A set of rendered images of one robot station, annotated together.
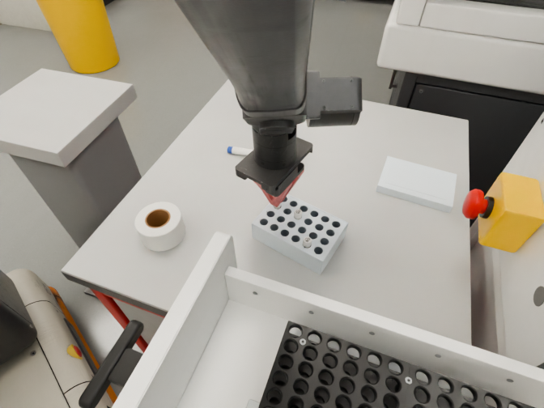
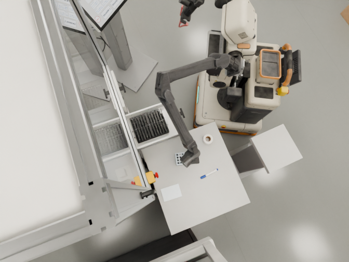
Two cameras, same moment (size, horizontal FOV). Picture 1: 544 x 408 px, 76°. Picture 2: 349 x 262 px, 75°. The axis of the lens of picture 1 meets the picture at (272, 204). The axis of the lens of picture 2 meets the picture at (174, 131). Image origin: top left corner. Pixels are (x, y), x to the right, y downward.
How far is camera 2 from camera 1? 1.26 m
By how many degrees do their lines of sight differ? 52
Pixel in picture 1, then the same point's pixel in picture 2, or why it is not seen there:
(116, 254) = (210, 130)
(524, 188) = (150, 178)
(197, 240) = (200, 143)
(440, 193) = (164, 191)
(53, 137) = (258, 140)
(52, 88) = (285, 153)
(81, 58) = not seen: outside the picture
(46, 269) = not seen: hidden behind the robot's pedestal
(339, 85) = (185, 157)
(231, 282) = not seen: hidden behind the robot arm
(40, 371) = (224, 118)
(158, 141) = (308, 216)
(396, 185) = (174, 186)
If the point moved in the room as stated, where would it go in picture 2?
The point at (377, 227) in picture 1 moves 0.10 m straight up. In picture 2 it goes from (171, 173) to (172, 171)
